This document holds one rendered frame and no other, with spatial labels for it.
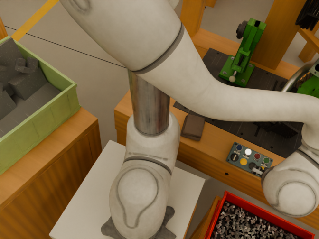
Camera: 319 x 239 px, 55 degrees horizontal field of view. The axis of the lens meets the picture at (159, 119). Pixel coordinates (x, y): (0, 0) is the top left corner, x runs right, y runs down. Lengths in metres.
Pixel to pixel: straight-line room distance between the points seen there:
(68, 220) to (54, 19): 2.37
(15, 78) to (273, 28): 1.11
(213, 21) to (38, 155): 2.40
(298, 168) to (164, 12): 0.46
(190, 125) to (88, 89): 1.44
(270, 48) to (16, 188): 1.21
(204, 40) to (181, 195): 0.85
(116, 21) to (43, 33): 2.66
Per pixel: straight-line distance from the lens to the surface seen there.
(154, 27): 0.39
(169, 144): 0.87
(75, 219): 1.08
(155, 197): 0.80
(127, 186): 0.80
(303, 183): 0.68
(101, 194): 1.09
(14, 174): 1.30
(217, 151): 1.19
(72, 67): 2.68
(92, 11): 0.38
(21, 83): 1.37
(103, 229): 1.03
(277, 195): 0.68
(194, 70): 0.44
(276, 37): 1.49
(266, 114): 0.56
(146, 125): 0.81
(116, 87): 2.50
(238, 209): 1.14
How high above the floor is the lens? 1.90
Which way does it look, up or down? 55 degrees down
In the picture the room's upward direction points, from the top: 9 degrees clockwise
